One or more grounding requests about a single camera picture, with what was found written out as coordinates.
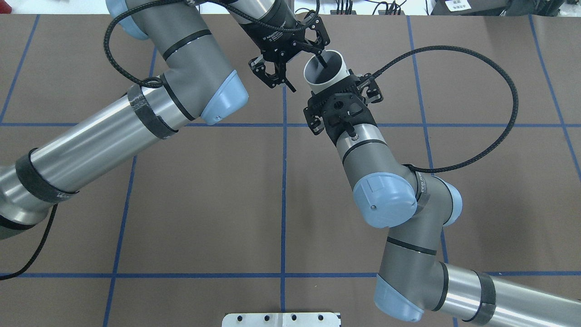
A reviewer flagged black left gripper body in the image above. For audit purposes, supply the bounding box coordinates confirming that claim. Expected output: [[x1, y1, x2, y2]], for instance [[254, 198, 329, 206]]
[[238, 0, 298, 62]]

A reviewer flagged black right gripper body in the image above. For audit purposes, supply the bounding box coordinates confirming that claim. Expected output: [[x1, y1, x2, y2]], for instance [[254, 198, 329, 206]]
[[317, 87, 376, 145]]

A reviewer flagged white HOME mug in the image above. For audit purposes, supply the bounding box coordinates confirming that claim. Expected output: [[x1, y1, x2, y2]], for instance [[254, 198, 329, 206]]
[[303, 50, 350, 94]]

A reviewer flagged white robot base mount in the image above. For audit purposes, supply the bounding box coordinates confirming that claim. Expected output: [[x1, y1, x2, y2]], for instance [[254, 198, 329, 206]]
[[222, 312, 342, 327]]

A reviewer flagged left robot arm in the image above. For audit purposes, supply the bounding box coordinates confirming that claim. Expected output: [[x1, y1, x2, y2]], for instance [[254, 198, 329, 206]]
[[0, 0, 249, 239]]

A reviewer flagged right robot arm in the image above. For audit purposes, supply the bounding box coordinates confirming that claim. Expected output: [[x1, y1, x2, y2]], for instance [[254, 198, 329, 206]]
[[322, 91, 580, 327]]

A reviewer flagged black braided cable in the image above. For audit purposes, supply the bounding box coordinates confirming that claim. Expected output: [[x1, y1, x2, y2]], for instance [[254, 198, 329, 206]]
[[370, 45, 519, 173], [0, 0, 320, 280]]

